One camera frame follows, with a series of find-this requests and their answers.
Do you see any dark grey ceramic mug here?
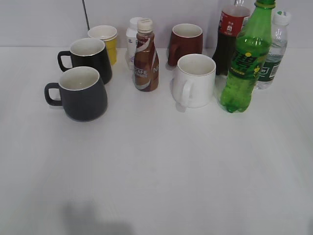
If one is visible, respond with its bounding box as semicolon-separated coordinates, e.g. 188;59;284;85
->
44;66;108;121

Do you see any green Sprite soda bottle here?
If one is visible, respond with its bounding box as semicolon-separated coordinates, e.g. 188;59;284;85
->
220;0;276;113

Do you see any yellow paper cup stack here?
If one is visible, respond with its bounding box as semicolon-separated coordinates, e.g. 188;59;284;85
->
88;25;117;65

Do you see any white ceramic mug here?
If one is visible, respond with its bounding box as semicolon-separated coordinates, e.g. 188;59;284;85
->
172;53;216;109

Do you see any brown Nescafe coffee bottle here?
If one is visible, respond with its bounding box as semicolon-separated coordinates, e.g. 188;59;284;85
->
134;18;159;92

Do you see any white plastic drink bottle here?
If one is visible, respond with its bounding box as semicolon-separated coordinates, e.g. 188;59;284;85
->
126;17;143;70

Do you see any dark red ceramic mug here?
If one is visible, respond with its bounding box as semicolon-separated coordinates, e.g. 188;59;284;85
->
168;23;203;67

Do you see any black ceramic mug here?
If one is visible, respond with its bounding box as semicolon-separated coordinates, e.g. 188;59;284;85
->
57;38;112;84

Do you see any cola bottle red label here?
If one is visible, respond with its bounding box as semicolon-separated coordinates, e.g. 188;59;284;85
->
213;0;251;75

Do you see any clear water bottle green label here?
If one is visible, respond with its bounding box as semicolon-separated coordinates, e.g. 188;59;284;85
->
255;10;291;90

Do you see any thin black cable on wall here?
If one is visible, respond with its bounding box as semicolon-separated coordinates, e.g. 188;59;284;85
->
82;0;90;31

